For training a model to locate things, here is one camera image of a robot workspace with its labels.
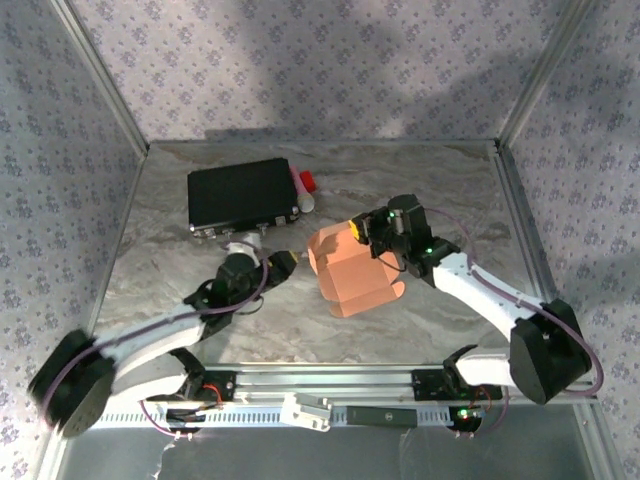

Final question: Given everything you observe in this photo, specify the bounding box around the aluminium frame side rail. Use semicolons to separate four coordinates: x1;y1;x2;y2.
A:
492;142;599;401

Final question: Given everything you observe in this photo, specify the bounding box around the aluminium extrusion rail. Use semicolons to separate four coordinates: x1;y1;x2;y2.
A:
114;363;599;407

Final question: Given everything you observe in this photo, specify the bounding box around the black controller board with lights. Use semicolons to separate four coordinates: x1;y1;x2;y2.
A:
447;404;487;434

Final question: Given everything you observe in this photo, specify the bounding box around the white plastic bracket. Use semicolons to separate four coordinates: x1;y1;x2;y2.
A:
280;392;334;434

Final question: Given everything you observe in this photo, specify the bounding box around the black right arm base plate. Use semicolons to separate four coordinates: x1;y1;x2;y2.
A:
410;368;504;401

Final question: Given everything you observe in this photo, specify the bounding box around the aluminium frame bottom rail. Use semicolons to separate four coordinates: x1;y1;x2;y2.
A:
147;139;501;149

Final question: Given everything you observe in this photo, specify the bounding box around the white slotted cable duct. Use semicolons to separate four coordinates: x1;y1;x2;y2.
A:
97;407;484;432

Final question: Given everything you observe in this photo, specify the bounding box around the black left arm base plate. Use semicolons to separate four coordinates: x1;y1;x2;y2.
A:
144;369;239;404

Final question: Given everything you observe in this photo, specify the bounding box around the torn white plastic strip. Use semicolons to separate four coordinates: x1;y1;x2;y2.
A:
148;439;176;480

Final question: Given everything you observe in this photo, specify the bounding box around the black bar on duct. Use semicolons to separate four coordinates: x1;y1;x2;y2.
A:
346;405;419;427

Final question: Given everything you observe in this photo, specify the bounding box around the pink tube with white cap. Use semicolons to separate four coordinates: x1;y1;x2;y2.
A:
289;166;316;214

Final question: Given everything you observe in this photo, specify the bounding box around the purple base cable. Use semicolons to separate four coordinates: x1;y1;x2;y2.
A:
452;384;511;439
138;397;184;439

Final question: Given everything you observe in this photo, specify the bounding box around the aluminium frame post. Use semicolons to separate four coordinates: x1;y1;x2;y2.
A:
49;0;151;155
498;0;599;149

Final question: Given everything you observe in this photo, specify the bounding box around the black carrying case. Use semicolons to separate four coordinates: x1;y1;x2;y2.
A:
186;157;301;240

